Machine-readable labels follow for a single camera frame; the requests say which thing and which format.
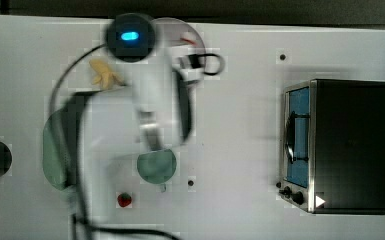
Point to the yellow plush banana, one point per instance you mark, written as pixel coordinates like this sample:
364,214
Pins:
106,78

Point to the black toaster oven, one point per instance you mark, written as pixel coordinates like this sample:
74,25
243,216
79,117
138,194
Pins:
333,147

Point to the red plush strawberry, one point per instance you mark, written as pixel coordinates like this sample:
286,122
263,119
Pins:
124,200

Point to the green metal cup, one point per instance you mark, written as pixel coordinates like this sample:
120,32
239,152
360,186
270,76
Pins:
157,167

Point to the grey round plate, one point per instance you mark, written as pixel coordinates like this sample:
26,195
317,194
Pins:
190,30

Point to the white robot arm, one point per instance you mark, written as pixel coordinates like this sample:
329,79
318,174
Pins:
143,120

